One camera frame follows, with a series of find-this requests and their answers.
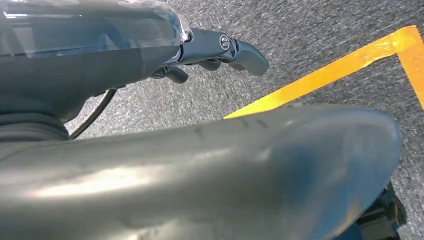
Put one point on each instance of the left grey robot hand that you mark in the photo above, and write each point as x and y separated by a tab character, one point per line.
198	182

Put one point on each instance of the yellow floor tape square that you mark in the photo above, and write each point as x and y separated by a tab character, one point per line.
331	70

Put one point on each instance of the dark robot foot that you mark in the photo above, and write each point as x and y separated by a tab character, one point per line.
381	218

